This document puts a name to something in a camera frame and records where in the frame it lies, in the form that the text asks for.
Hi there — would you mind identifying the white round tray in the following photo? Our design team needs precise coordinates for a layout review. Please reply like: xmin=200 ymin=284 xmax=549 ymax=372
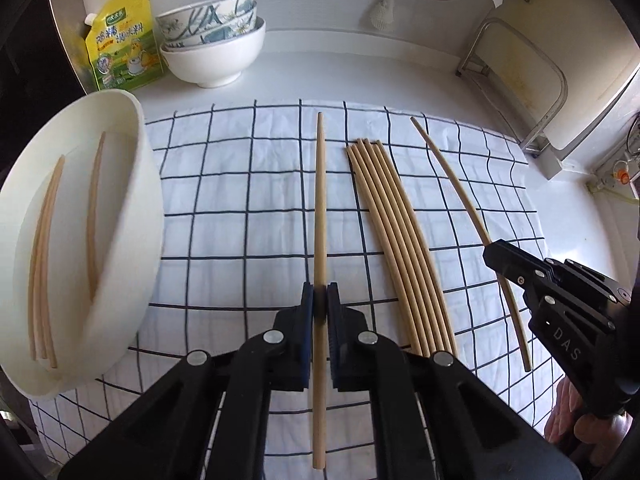
xmin=0 ymin=89 xmax=166 ymax=401

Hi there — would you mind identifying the row of wooden chopsticks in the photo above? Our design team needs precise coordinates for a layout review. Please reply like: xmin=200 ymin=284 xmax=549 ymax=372
xmin=352 ymin=141 xmax=435 ymax=358

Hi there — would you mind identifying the blue patterned bowl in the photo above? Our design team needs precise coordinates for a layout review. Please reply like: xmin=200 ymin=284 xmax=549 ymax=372
xmin=159 ymin=10 xmax=258 ymax=47
xmin=155 ymin=0 xmax=258 ymax=36

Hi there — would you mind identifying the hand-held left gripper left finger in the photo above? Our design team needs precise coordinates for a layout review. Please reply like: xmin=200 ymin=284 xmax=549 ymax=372
xmin=57 ymin=281 xmax=317 ymax=480

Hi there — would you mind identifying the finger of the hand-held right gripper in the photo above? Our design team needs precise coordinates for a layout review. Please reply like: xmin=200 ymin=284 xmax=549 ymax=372
xmin=482 ymin=242 xmax=636 ymax=417
xmin=500 ymin=241 xmax=633 ymax=307

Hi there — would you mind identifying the yellow seasoning pouch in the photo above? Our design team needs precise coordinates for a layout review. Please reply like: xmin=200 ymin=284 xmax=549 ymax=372
xmin=84 ymin=0 xmax=166 ymax=93

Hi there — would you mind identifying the person's right hand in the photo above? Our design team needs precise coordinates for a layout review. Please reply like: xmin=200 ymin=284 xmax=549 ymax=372
xmin=544 ymin=375 xmax=632 ymax=467

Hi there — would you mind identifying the pale cutting board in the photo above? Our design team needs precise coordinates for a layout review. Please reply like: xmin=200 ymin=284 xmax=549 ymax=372
xmin=465 ymin=22 xmax=565 ymax=143

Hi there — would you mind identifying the metal wire rack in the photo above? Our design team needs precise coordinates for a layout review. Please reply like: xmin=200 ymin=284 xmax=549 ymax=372
xmin=456 ymin=16 xmax=569 ymax=153

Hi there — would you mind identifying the plain white bowl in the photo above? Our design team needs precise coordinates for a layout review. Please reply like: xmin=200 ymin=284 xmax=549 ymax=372
xmin=160 ymin=17 xmax=267 ymax=88

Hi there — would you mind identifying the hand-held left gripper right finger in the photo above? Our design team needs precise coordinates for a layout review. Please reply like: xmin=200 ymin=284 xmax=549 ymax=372
xmin=325 ymin=281 xmax=571 ymax=480

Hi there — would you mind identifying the white checked cloth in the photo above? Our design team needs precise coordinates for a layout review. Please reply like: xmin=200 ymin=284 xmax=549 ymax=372
xmin=30 ymin=99 xmax=566 ymax=461

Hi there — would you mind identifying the black range hood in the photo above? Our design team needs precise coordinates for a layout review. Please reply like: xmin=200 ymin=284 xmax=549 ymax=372
xmin=0 ymin=0 xmax=96 ymax=111

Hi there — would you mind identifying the white cutting board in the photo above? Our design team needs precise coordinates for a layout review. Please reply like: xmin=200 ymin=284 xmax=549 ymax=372
xmin=542 ymin=67 xmax=640 ymax=181

